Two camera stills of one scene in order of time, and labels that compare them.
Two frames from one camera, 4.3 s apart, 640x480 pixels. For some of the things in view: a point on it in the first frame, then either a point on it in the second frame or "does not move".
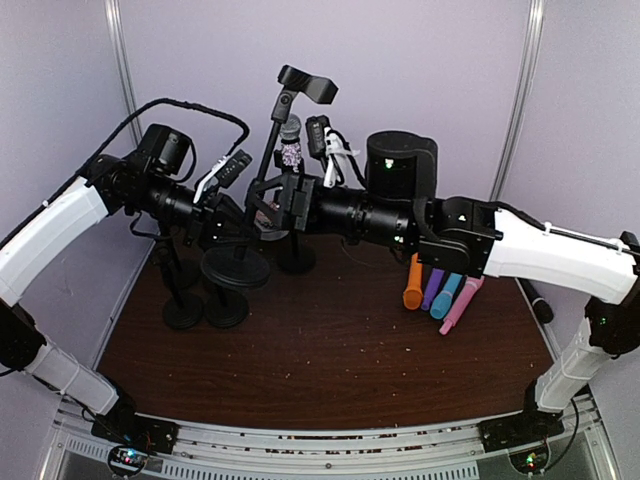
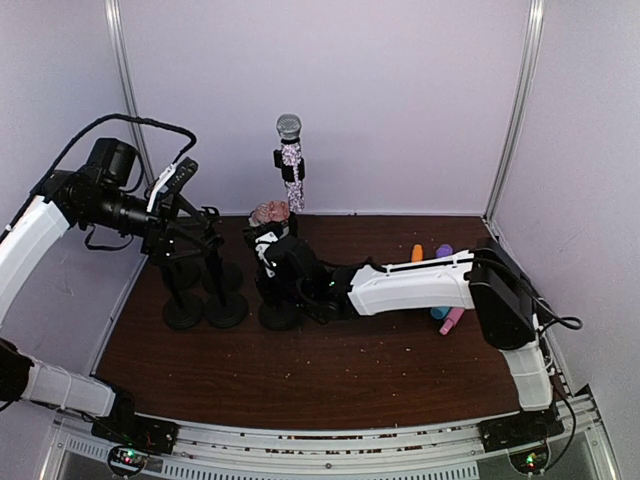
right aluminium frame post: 525,98 does not move
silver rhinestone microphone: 290,132 does not move
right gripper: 290,195 -> 270,296
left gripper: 207,223 -> 154,238
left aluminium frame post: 117,28 does not move
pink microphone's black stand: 244,273 -> 275,312
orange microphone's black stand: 226,308 does not move
